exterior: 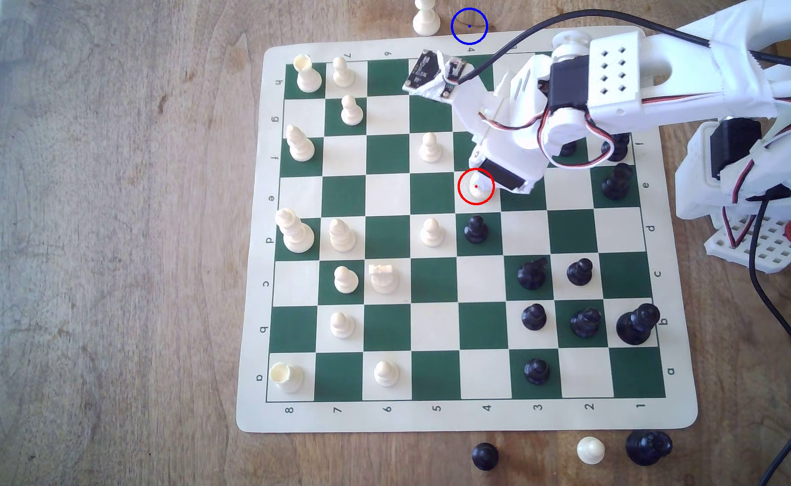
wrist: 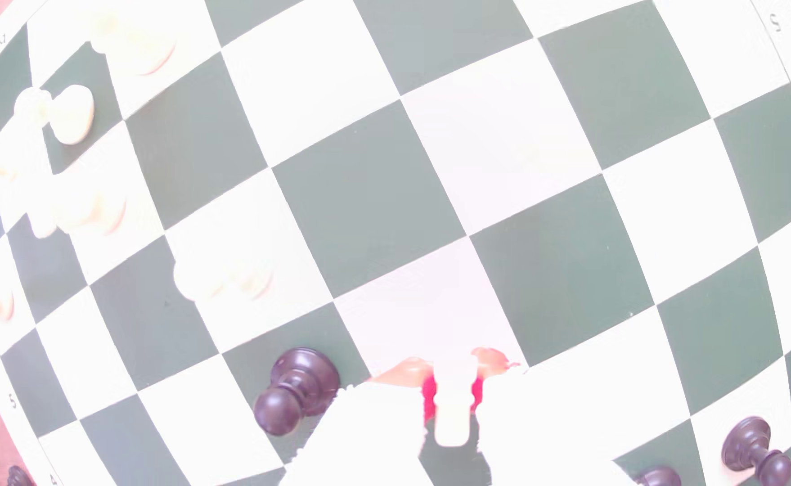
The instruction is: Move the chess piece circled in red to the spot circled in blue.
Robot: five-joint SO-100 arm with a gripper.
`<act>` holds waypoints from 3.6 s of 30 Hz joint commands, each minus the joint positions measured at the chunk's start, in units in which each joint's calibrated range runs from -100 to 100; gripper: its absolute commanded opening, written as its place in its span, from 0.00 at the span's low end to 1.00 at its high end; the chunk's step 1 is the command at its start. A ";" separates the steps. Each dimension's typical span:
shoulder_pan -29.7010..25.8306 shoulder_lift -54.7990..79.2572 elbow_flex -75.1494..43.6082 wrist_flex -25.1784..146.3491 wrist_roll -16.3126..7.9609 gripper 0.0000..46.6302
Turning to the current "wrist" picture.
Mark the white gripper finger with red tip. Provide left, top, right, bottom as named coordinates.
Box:
left=470, top=347, right=634, bottom=486
left=285, top=360, right=436, bottom=486

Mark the green and cream chess mat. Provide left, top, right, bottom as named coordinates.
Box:
left=0, top=0, right=791, bottom=486

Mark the white chess knight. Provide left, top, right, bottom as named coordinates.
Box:
left=27, top=179, right=128, bottom=239

